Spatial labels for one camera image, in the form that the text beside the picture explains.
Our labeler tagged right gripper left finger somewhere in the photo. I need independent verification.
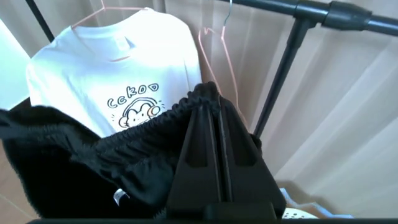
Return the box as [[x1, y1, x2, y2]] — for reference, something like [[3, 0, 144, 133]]
[[166, 105, 224, 219]]

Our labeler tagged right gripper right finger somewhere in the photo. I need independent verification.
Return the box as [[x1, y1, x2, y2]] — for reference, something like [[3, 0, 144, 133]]
[[217, 96, 287, 219]]

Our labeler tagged pink clothes hanger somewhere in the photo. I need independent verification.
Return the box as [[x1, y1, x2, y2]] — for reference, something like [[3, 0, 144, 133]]
[[71, 0, 147, 62], [198, 0, 249, 129]]

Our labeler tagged black garment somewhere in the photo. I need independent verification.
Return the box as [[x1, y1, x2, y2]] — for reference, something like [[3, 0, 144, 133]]
[[0, 81, 262, 219]]

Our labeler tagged white printed t-shirt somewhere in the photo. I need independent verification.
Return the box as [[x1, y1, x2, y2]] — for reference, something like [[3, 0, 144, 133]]
[[26, 7, 203, 138]]

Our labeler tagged white laundry basket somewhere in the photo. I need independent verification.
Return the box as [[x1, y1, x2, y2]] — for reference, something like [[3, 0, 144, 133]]
[[281, 207, 318, 220]]

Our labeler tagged black clothes rack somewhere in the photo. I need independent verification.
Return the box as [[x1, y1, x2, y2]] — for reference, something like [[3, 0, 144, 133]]
[[24, 0, 398, 138]]

